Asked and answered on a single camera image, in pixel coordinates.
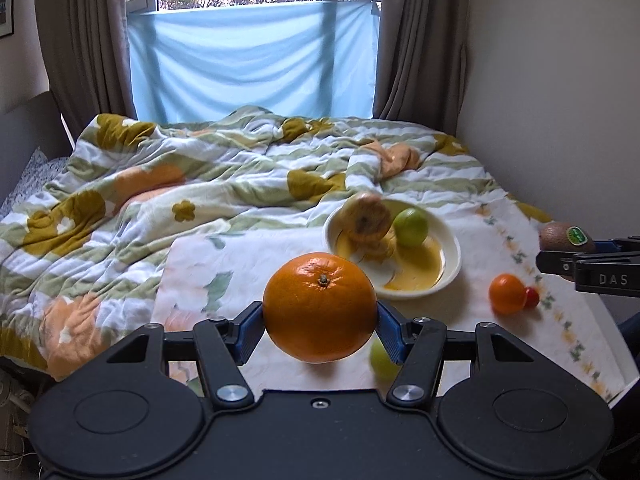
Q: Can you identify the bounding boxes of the white bowl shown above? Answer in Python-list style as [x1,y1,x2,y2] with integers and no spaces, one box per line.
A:
[323,199,462,301]

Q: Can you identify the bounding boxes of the large orange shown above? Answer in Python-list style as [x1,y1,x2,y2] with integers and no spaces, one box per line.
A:
[262,253,378,365]

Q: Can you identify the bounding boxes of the green apple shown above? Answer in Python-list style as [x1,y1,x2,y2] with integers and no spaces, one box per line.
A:
[392,207,430,248]
[369,338,401,379]

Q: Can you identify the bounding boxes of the framed wall picture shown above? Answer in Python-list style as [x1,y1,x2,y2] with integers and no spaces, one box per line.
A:
[0,0,16,40]

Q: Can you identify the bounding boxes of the white cables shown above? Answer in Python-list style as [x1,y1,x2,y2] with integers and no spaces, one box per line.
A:
[0,375,47,463]

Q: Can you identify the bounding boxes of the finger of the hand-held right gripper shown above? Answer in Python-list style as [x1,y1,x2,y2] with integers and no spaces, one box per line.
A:
[536,251,640,298]
[595,235,640,256]

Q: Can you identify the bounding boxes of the striped floral blanket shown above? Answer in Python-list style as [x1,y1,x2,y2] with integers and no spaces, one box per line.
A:
[0,105,556,382]

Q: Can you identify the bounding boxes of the grey patterned bed sheet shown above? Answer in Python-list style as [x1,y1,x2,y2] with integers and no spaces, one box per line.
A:
[0,147,72,217]

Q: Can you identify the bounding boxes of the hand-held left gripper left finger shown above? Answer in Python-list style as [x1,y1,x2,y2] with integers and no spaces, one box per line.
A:
[106,301,264,409]

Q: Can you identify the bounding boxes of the small tangerine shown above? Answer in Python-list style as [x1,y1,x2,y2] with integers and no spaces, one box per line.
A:
[488,273,529,316]

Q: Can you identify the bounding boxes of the brownish pear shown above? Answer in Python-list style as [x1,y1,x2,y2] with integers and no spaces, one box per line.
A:
[342,192,397,262]

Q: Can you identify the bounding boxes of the grey headboard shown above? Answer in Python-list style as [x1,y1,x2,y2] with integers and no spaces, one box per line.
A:
[0,91,74,206]

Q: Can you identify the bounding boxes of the light blue window cloth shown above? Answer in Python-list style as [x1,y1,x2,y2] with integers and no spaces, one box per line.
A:
[127,0,382,126]

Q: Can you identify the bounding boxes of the brown kiwi with sticker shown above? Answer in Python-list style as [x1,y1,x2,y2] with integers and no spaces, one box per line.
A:
[539,221,597,257]

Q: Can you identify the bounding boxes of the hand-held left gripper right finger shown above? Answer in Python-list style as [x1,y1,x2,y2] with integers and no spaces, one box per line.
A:
[376,300,536,409]

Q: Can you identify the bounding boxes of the white floral printed cloth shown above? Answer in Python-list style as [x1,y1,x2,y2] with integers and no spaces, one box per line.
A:
[150,195,628,404]

